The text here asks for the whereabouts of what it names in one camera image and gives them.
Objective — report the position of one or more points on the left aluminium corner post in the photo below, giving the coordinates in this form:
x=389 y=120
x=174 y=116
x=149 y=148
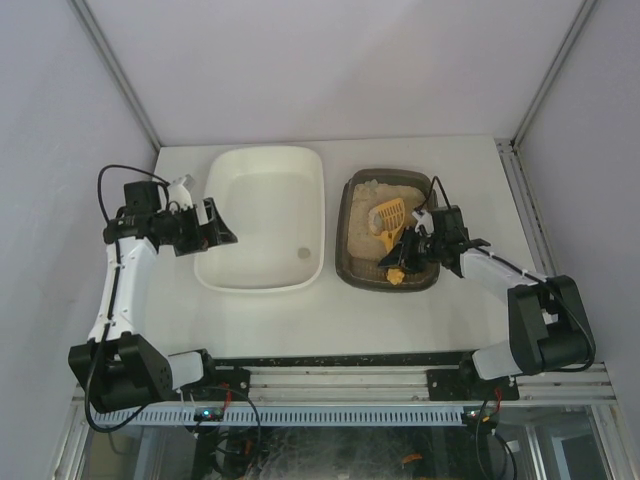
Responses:
x=107 y=56

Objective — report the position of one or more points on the dark grey litter box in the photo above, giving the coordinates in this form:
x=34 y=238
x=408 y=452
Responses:
x=357 y=251

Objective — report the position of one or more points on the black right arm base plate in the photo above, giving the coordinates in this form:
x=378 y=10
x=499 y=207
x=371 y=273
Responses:
x=451 y=385

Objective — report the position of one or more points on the right aluminium corner post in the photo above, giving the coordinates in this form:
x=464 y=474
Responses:
x=570 y=39

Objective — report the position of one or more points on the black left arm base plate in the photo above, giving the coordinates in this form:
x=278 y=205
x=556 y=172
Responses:
x=215 y=386

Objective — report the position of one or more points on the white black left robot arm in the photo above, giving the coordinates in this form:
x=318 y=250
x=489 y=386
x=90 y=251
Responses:
x=118 y=367

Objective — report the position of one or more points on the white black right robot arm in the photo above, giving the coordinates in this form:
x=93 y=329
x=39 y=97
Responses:
x=548 y=329

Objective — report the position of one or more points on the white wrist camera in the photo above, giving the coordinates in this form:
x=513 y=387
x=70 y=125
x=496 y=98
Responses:
x=180 y=192
x=423 y=219

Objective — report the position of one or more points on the orange plastic litter scoop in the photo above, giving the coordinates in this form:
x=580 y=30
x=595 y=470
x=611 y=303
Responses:
x=393 y=213

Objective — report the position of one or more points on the aluminium corner post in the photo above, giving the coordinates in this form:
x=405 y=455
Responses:
x=570 y=39
x=107 y=56

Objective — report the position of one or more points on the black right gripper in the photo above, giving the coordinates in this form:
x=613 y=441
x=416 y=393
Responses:
x=410 y=249

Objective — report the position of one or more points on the grey slotted cable duct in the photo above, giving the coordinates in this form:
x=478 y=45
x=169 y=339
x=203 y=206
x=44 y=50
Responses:
x=301 y=416

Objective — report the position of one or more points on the aluminium mounting rail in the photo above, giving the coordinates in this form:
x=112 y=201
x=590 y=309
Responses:
x=405 y=384

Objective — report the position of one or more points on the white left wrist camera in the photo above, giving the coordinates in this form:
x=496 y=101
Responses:
x=180 y=192

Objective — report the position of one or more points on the grey-green litter clump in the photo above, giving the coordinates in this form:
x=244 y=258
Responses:
x=303 y=253
x=375 y=222

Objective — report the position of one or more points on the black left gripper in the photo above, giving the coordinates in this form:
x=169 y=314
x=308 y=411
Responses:
x=205 y=232

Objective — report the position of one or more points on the white plastic waste tub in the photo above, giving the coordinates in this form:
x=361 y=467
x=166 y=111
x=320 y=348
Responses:
x=273 y=199

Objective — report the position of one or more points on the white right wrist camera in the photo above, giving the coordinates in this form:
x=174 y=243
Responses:
x=423 y=219

